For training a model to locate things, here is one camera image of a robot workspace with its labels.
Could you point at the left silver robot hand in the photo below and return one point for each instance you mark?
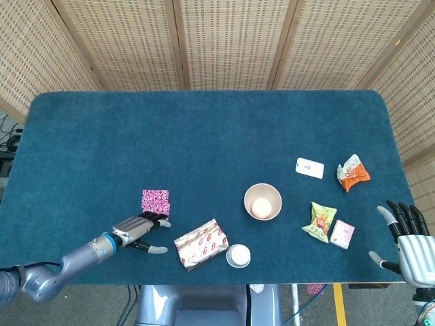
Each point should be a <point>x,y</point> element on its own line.
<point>132,229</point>

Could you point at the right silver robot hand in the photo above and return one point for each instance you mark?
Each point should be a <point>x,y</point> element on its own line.
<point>418,258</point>

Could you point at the pink patterned square packet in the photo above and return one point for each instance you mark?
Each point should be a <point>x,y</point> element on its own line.
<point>154,200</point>

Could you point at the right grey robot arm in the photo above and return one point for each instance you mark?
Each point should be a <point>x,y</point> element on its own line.
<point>426,305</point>

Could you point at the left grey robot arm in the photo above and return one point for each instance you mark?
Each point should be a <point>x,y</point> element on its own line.
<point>78,254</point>

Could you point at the pink patterned floor scrap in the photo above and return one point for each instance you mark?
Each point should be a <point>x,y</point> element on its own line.
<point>314,288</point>

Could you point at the gold red-labelled snack bag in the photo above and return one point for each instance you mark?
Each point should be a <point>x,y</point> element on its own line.
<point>200,244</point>

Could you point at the small pink box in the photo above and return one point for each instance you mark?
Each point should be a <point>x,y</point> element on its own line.
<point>342,234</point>

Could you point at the grey object at edge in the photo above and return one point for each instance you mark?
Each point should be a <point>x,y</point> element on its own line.
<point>355,176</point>

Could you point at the green snack bag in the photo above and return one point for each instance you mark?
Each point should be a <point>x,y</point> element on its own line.
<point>321,222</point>

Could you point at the grey robot torso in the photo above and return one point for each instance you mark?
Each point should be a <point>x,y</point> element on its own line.
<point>204,305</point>

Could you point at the white floral paper cup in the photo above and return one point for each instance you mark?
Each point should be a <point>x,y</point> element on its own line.
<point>238,255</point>

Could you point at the blue carpet table mat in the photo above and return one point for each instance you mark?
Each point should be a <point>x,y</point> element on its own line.
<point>204,136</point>

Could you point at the beige bowl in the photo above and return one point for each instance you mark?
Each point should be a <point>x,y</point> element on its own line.
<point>252,193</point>

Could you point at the white table leg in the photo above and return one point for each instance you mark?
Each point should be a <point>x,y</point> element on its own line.
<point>296,302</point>

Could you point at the white badge card holder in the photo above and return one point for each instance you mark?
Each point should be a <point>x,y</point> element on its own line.
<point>310,168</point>

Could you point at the black equipment box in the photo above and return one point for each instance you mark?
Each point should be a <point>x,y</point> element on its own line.
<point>5,166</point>

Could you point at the woven bamboo screen panel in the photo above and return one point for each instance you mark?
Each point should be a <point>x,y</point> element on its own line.
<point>34,57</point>
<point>414,85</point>
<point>333,44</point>
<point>234,44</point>
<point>129,44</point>

